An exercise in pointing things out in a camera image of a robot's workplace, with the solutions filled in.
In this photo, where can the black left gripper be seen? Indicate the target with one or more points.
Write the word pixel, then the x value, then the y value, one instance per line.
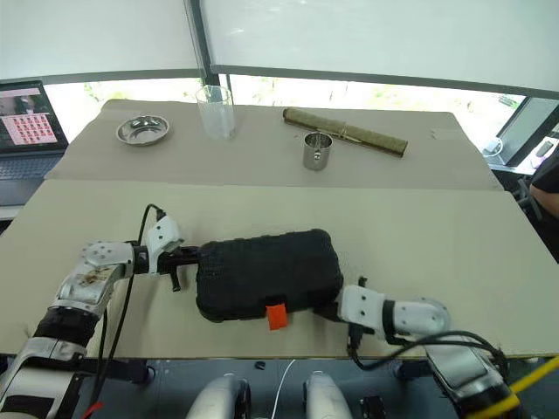
pixel 172 259

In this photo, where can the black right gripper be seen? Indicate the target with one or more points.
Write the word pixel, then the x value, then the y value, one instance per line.
pixel 328 311

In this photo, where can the black tool case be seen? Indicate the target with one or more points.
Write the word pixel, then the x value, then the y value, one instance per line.
pixel 266 270

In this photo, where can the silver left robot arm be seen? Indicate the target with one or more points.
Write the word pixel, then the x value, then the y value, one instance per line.
pixel 87 279

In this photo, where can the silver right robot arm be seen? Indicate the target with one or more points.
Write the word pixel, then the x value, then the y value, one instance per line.
pixel 436 318

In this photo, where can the light beige paper sheet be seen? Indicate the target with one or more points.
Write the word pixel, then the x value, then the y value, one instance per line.
pixel 393 235

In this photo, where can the silver rounded robot leg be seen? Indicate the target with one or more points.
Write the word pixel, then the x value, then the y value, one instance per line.
pixel 325 395
pixel 218 397

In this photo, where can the small black box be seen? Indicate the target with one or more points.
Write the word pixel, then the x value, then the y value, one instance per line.
pixel 372 407

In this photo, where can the grey-beige paper sheet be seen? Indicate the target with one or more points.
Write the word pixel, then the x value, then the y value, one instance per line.
pixel 262 161

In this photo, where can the stainless steel mug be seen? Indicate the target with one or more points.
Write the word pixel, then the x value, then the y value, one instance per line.
pixel 315 157

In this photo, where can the round stainless steel bowl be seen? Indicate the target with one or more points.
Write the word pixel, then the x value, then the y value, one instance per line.
pixel 142 130

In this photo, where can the rolled bamboo mat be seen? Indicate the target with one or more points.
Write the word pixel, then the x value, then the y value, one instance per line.
pixel 375 139

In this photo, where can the clear plastic measuring cup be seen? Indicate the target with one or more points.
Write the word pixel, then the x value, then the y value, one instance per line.
pixel 215 118

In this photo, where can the black open laptop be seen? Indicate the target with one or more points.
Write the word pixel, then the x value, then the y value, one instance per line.
pixel 26 170

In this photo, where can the person in dark shirt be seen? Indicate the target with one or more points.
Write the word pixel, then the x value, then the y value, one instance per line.
pixel 548 179

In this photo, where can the dark framed monitor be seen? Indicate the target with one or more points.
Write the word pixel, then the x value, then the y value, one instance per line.
pixel 524 131

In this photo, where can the white roller blind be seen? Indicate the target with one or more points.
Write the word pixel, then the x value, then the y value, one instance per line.
pixel 384 35
pixel 96 35

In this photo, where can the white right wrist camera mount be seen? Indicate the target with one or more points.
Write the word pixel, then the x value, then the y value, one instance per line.
pixel 362 307

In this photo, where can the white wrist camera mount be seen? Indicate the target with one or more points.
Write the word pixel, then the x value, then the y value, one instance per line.
pixel 362 307
pixel 161 238

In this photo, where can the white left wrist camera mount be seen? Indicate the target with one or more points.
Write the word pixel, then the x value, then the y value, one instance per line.
pixel 161 238

